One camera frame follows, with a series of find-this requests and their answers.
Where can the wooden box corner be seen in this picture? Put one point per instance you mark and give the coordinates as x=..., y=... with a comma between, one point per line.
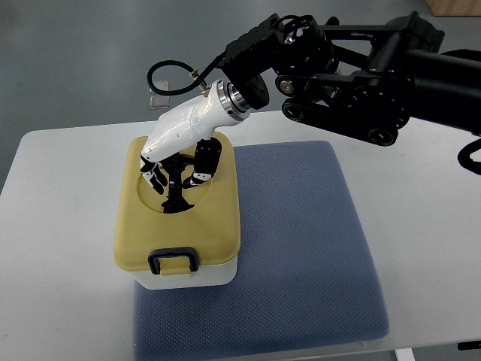
x=454, y=8

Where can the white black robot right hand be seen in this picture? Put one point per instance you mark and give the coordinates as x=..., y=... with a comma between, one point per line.
x=192, y=122

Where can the blue grey fabric mat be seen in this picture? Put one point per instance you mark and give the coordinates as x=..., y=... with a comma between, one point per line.
x=305, y=275

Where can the white table leg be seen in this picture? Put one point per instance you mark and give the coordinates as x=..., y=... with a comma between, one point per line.
x=405, y=354

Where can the upper clear floor plate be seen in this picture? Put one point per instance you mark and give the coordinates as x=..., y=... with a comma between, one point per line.
x=161, y=85

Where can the lower clear floor plate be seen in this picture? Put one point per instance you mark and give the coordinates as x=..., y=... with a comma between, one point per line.
x=159, y=102

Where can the white storage box base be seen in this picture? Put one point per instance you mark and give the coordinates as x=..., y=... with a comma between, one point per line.
x=188, y=278

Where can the clear floor plate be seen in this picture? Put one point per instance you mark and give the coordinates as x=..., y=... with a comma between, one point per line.
x=159, y=102
x=161, y=85

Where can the black object bottom right edge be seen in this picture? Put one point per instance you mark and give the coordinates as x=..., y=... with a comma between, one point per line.
x=469, y=345

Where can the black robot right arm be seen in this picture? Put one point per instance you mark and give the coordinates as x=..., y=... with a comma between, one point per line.
x=363, y=82

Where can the yellow box lid black handle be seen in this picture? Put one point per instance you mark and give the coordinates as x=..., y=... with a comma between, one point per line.
x=211, y=227

